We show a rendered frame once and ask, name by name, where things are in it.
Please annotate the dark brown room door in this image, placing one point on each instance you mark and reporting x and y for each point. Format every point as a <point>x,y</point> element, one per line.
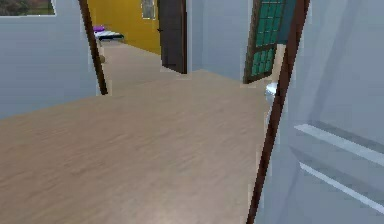
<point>172,35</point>

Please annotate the white toilet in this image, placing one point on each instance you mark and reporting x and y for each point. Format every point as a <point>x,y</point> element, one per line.
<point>271,89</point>

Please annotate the green glass panel door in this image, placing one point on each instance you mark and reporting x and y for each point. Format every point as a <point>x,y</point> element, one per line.
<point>265,40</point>

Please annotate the purple pillow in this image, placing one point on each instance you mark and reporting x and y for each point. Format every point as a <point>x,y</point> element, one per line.
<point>98,28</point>

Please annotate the pale grey room door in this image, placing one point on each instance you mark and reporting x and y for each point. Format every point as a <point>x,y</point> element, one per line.
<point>333,133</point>

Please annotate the framed landscape picture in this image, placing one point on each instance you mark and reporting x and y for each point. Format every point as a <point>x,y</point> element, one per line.
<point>26,7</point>

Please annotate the small framed wall picture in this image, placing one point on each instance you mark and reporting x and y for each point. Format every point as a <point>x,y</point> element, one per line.
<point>148,8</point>

